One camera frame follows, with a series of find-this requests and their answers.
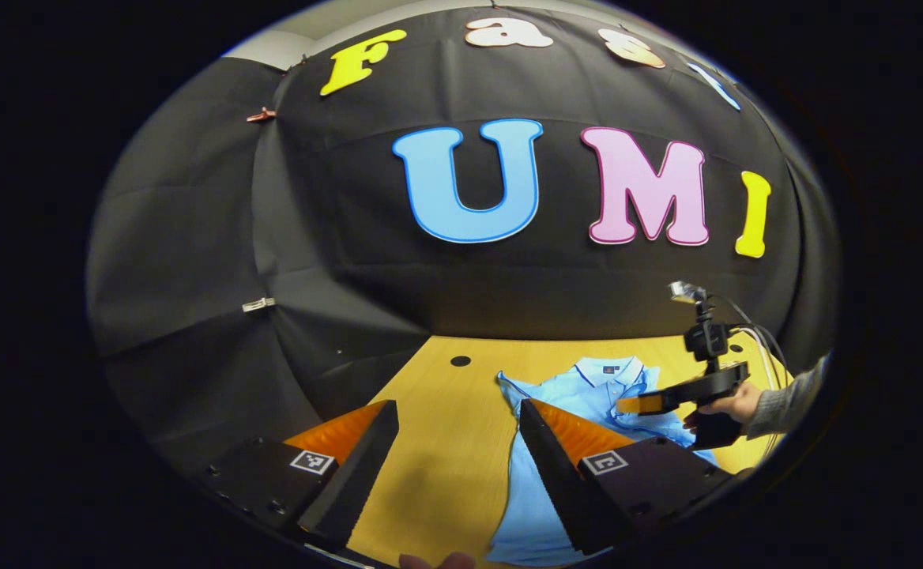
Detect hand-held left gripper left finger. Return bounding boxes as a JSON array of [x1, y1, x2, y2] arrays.
[[191, 399, 401, 554]]

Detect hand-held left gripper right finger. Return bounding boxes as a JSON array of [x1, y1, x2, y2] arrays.
[[518, 398, 740, 556]]

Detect light blue T-shirt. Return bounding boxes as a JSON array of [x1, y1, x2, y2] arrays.
[[485, 356, 720, 568]]

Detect black backdrop cloth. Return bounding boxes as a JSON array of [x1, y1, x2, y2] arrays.
[[86, 6, 840, 475]]

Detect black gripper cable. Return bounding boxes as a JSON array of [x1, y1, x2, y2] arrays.
[[706, 292, 788, 372]]

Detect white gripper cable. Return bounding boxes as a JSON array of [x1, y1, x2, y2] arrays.
[[734, 324, 783, 390]]

